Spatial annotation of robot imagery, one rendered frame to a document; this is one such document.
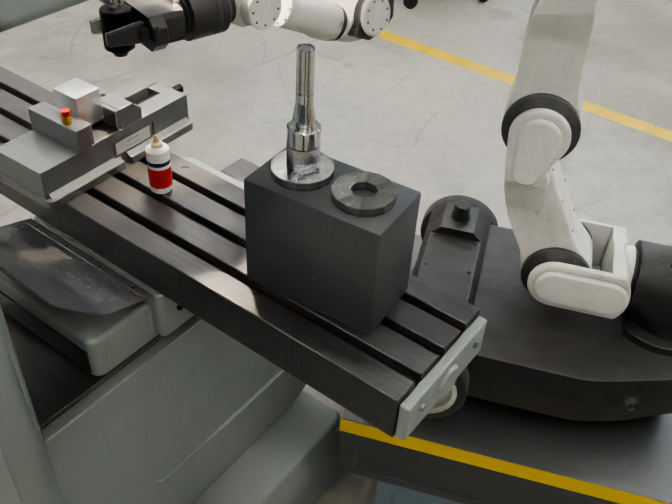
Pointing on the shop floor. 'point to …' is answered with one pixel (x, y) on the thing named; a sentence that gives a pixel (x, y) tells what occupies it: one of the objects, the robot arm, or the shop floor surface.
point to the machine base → (285, 460)
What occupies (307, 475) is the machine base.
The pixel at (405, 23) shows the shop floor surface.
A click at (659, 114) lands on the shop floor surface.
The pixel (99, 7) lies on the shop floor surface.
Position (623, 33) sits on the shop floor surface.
